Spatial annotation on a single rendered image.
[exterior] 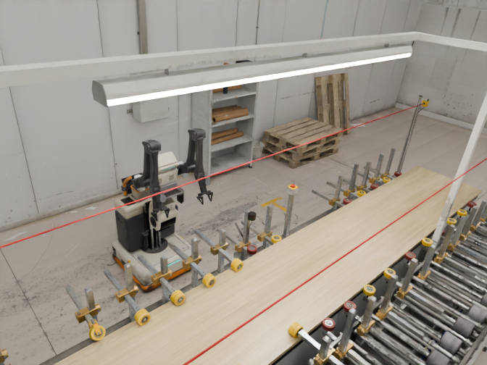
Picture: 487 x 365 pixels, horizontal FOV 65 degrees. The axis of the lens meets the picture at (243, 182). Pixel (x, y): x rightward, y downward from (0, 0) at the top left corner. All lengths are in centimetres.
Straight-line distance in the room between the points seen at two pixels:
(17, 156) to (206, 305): 301
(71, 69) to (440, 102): 940
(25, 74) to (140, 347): 157
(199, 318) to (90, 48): 330
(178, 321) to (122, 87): 148
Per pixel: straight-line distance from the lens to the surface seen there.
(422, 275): 332
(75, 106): 484
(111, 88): 155
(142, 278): 380
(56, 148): 492
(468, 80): 1002
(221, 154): 628
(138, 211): 374
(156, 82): 163
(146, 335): 245
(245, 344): 239
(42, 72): 147
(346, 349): 259
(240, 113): 570
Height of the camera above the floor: 278
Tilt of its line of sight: 29 degrees down
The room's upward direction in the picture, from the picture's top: 4 degrees clockwise
